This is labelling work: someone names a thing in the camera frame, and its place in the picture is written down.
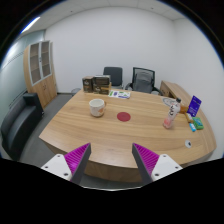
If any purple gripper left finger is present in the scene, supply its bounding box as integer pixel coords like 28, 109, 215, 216
42, 143, 91, 185

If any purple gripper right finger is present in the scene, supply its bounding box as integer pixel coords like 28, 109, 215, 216
132, 143, 182, 185

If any clear plastic water bottle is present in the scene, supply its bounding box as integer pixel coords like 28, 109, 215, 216
163, 98, 181, 129

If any blue small tube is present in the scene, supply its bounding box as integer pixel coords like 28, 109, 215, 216
189, 123, 196, 132

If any red round coaster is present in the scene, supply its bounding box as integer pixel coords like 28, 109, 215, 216
117, 112, 131, 122

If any green small pack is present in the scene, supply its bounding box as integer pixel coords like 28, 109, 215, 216
193, 117, 204, 130

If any white ceramic mug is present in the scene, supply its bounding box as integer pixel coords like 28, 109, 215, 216
89, 98, 106, 117

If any grey round plate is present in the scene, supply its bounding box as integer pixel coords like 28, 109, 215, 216
162, 97, 176, 106

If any black leather sofa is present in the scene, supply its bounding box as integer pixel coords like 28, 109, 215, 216
1, 93, 44, 161

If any wooden side desk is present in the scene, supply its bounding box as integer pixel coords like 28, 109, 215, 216
160, 81, 191, 105

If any white leaflet on table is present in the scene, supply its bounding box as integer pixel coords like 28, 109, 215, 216
108, 90, 131, 99

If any dark tall box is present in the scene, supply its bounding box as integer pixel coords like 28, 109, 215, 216
82, 76, 93, 93

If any dark wide box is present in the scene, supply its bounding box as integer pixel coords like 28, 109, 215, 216
93, 75, 111, 95

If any grey mesh office chair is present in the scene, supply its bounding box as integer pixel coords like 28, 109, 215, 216
125, 67, 163, 95

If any black office chair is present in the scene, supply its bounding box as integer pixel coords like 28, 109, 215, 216
103, 67, 123, 89

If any wooden cabinet with glass doors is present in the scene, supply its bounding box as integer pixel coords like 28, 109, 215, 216
23, 41, 57, 108

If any white table cable grommet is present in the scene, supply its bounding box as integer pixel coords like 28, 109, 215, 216
185, 140, 192, 148

